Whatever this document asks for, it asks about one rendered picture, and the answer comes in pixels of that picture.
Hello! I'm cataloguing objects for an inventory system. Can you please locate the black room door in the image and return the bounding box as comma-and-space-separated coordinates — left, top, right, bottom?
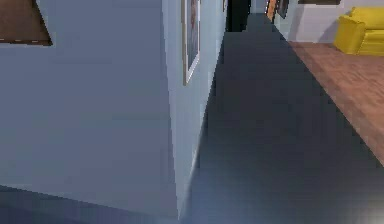
225, 0, 252, 33

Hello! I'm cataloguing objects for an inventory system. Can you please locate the yellow sofa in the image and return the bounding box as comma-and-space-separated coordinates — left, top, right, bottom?
333, 6, 384, 57

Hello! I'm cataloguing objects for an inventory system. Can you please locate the pale framed wall picture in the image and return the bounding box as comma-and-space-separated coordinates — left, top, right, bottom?
180, 0, 202, 87

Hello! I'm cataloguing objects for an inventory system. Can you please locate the dark framed wall picture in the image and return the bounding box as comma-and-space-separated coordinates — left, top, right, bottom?
277, 0, 290, 20

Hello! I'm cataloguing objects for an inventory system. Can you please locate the dark wide wall picture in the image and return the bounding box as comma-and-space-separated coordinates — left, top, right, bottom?
297, 0, 342, 6

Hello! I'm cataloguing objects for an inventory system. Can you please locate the brown framed wall picture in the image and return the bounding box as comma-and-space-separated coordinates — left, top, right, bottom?
0, 0, 54, 47

